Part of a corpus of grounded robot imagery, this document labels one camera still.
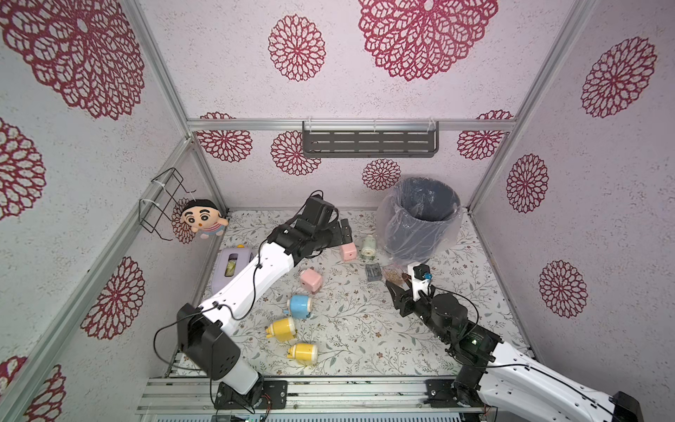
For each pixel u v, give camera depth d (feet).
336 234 2.25
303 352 2.44
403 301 2.10
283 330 2.60
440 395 2.40
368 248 3.19
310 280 2.96
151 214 2.40
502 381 2.02
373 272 3.36
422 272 1.98
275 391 2.48
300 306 2.87
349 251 3.20
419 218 3.21
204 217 3.01
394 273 2.49
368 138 3.00
